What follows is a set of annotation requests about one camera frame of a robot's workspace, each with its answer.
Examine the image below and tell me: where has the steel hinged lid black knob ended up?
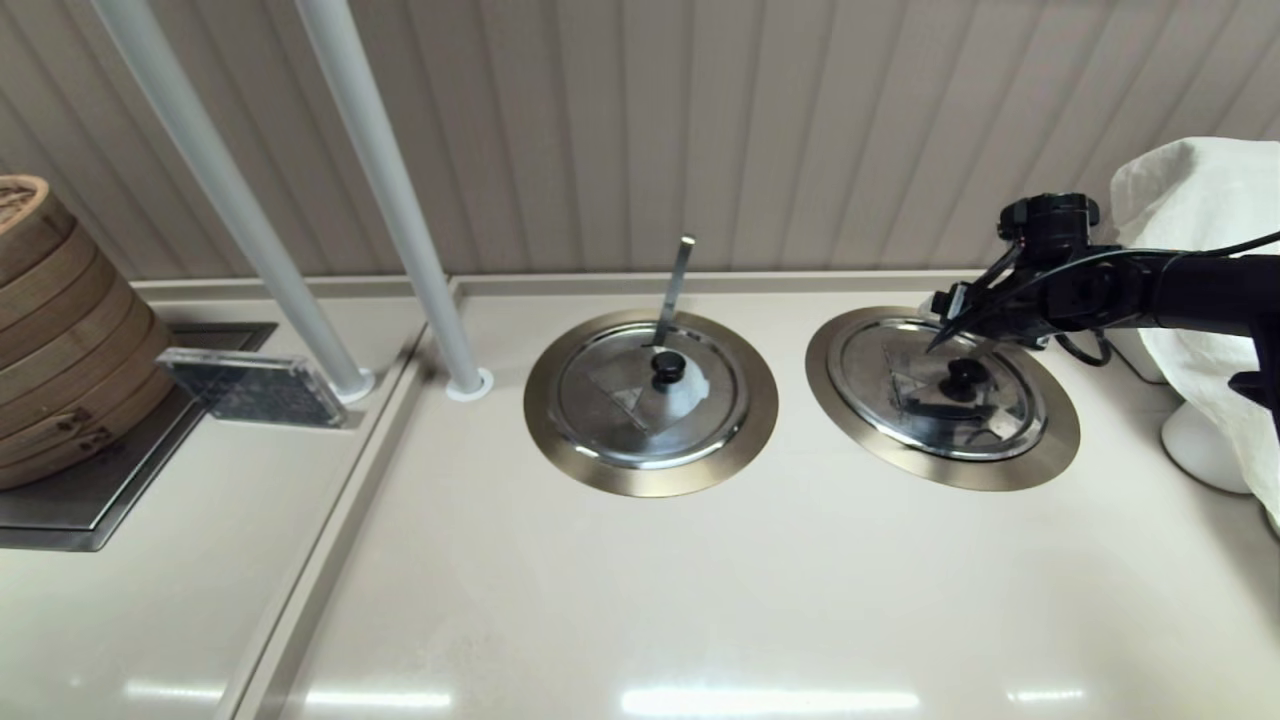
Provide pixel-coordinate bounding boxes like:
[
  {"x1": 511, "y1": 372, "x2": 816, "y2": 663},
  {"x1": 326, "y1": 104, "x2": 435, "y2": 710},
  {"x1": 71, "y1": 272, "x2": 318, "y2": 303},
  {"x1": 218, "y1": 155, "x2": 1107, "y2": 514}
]
[
  {"x1": 549, "y1": 320, "x2": 751, "y2": 469},
  {"x1": 827, "y1": 318, "x2": 1048, "y2": 463}
]

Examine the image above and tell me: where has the white box appliance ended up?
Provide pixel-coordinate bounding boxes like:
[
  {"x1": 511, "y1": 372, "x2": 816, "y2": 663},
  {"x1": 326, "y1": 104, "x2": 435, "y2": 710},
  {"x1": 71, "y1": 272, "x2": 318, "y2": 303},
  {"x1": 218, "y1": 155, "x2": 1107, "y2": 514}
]
[{"x1": 1103, "y1": 330, "x2": 1167, "y2": 386}]

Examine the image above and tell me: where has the white cloth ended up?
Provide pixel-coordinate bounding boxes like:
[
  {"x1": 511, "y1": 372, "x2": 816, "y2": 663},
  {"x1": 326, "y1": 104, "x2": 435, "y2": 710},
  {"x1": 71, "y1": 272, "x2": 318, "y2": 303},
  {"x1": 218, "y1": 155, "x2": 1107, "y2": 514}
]
[{"x1": 1110, "y1": 137, "x2": 1280, "y2": 533}]

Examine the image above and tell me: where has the grey metal pole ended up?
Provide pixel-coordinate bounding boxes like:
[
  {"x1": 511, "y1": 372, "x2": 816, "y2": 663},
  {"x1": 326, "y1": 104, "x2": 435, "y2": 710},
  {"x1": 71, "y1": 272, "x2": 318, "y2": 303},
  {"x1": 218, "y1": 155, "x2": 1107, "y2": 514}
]
[
  {"x1": 90, "y1": 0, "x2": 371, "y2": 393},
  {"x1": 294, "y1": 0, "x2": 486, "y2": 391}
]

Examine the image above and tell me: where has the clear acrylic sign holder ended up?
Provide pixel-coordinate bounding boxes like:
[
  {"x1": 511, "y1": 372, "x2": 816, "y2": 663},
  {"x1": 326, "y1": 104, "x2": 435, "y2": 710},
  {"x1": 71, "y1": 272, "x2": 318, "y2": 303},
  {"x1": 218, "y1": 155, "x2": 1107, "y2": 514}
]
[{"x1": 156, "y1": 346, "x2": 364, "y2": 430}]

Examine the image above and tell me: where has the bamboo steamer stack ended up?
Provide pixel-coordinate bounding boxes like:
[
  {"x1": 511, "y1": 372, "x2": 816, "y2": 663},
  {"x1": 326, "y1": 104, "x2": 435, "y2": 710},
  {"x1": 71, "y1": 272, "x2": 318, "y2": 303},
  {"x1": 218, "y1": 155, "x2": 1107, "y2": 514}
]
[{"x1": 0, "y1": 174, "x2": 180, "y2": 492}]

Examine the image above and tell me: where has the recessed steel tray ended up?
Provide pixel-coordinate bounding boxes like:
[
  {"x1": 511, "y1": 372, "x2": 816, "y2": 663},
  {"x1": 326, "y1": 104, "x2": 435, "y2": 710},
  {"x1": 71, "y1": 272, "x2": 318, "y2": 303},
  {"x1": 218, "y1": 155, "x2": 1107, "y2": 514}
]
[{"x1": 0, "y1": 323, "x2": 280, "y2": 552}]

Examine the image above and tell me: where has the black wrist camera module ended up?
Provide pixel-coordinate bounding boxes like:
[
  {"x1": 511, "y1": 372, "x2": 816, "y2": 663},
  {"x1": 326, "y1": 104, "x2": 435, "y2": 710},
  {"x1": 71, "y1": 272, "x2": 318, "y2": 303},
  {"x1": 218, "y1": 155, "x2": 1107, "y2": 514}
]
[{"x1": 998, "y1": 193, "x2": 1102, "y2": 264}]

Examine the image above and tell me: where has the black cable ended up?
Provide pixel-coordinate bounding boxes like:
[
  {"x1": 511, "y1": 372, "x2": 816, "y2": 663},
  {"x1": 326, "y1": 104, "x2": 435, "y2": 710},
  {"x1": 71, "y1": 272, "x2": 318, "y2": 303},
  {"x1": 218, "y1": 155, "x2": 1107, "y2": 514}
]
[{"x1": 940, "y1": 232, "x2": 1280, "y2": 369}]

